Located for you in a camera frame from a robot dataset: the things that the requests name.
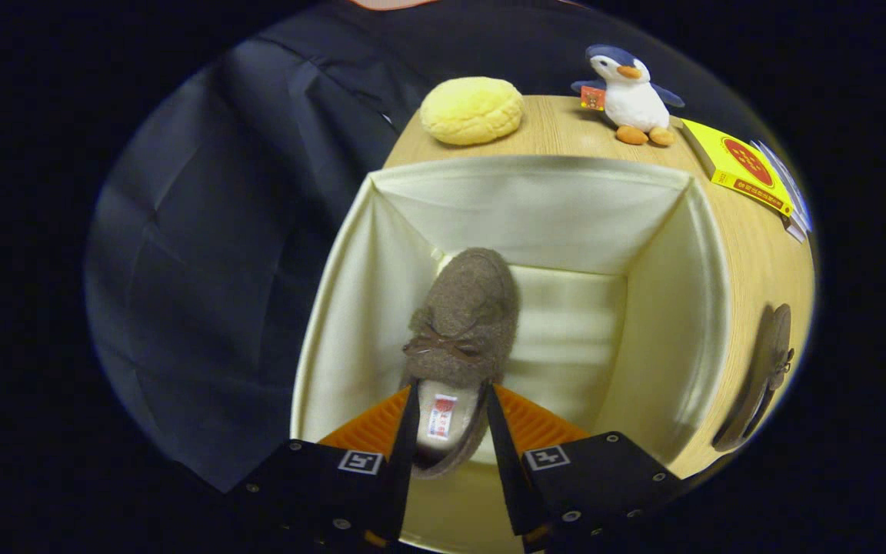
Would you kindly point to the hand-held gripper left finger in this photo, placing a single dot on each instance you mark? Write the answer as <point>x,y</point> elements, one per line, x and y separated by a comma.
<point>404,477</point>

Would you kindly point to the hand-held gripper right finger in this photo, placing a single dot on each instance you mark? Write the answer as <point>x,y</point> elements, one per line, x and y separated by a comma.
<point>508,477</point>

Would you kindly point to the brown fuzzy shoe with bow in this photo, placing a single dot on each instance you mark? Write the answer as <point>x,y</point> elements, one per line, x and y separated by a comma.
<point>466,315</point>
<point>762,369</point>

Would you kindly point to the cream fabric storage box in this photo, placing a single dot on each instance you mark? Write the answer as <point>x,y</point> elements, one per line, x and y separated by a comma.
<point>566,215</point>

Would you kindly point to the yellow bun plush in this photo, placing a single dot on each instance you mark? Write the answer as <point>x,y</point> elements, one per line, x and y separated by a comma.
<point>472,111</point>

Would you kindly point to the yellow book with red circle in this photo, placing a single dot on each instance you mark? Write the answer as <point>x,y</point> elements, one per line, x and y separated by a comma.
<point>735,165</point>

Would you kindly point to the blue white penguin plush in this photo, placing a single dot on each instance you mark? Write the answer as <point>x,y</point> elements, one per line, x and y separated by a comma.
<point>631,100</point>

